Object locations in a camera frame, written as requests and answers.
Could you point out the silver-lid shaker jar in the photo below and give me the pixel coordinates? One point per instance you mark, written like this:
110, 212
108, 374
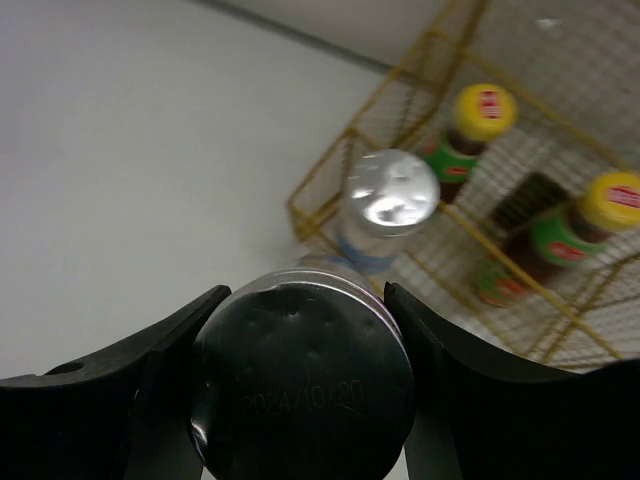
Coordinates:
387, 198
301, 374

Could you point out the sauce bottle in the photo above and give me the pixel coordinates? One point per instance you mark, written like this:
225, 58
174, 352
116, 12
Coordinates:
549, 232
481, 114

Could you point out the yellow wire rack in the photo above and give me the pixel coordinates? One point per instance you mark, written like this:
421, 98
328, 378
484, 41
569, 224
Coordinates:
573, 70

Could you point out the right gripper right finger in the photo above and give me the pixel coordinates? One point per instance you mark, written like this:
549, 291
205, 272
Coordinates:
484, 413

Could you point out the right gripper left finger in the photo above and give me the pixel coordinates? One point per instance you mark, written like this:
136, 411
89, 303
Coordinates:
118, 413

